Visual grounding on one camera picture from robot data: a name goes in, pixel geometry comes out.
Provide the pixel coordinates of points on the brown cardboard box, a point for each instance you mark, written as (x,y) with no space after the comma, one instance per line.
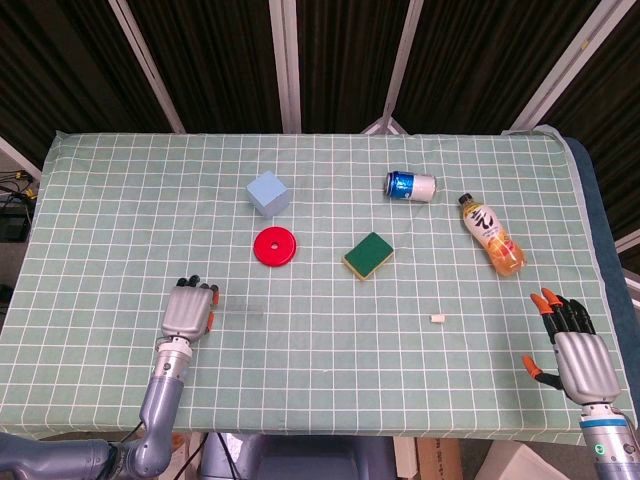
(440,460)

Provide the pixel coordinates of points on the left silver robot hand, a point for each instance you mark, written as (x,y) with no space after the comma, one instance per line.
(187,312)

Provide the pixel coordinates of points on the white low frame rail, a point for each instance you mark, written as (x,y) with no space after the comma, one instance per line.
(20,157)

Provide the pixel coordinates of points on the blue table pad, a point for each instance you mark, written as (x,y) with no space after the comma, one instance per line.
(607,240)

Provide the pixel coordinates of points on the blue and white drink can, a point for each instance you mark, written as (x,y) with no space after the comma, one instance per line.
(410,186)

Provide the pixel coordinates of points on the small white stopper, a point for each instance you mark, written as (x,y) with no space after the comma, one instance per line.
(438,318)

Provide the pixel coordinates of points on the red disc with hole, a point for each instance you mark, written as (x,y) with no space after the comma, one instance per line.
(285,250)

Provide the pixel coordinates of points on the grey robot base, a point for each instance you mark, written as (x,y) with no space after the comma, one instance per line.
(300,457)

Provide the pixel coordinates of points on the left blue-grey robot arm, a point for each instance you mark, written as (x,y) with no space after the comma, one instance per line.
(160,400)

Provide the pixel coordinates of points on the green and yellow sponge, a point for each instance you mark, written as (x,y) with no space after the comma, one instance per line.
(369,254)

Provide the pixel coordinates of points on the light blue cube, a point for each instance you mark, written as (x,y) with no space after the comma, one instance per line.
(267,195)

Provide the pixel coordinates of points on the orange juice bottle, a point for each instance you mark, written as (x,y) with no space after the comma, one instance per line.
(492,235)

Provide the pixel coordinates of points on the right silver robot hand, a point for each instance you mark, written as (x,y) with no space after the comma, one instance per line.
(585,365)

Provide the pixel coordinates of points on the white box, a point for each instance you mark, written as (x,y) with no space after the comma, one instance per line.
(510,462)

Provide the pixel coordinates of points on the black floor device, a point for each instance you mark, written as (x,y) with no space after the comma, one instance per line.
(12,225)

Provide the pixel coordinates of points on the green checked tablecloth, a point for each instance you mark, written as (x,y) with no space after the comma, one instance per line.
(320,360)

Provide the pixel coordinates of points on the white screen frame post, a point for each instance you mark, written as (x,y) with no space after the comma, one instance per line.
(565,70)
(397,75)
(286,65)
(150,70)

